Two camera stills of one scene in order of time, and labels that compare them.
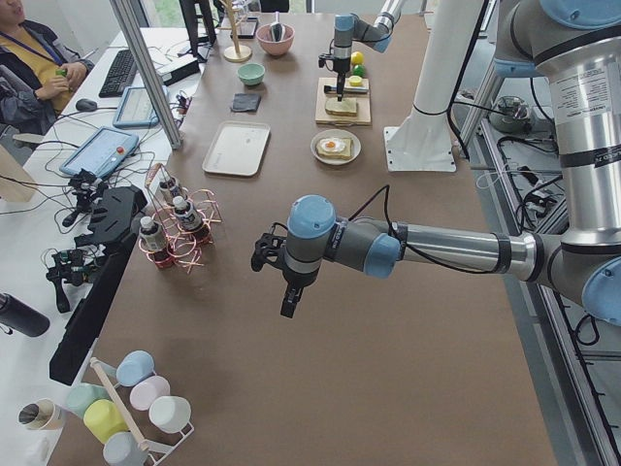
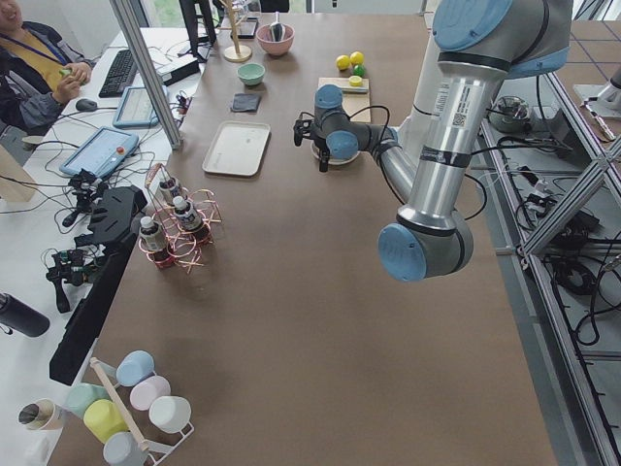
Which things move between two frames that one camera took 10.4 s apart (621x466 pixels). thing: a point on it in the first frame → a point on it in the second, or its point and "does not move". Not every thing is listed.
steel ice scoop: (277, 28) does not move
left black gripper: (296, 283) → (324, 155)
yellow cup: (105, 419) does not move
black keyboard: (122, 75) does not move
